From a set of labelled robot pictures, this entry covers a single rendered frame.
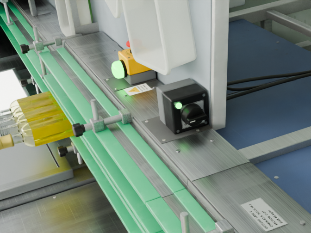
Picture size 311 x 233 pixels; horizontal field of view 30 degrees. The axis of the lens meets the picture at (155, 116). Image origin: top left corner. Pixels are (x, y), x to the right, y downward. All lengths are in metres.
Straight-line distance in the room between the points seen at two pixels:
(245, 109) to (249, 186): 0.33
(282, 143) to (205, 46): 0.24
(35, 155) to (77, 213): 0.31
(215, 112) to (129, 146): 0.19
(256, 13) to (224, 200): 1.01
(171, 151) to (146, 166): 0.06
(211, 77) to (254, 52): 0.47
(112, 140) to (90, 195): 0.40
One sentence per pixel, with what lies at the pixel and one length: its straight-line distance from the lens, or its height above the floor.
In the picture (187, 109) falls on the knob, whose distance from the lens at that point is 1.16.
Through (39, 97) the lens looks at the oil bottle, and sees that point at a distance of 1.77.
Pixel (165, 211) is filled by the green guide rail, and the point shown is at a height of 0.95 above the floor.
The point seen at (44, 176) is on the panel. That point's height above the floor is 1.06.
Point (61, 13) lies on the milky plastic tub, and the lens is 2.02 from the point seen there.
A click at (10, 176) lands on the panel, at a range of 1.71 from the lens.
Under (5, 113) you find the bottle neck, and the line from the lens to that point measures 1.77.
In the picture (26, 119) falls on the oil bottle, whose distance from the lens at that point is 1.65.
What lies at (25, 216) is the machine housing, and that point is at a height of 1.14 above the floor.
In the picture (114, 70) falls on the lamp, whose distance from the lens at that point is 1.43.
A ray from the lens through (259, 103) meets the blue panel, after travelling 1.33.
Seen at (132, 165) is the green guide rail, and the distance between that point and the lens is 1.14.
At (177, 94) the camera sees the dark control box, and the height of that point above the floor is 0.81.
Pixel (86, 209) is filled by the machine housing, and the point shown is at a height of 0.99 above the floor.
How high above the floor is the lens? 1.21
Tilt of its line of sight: 17 degrees down
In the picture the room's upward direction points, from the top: 106 degrees counter-clockwise
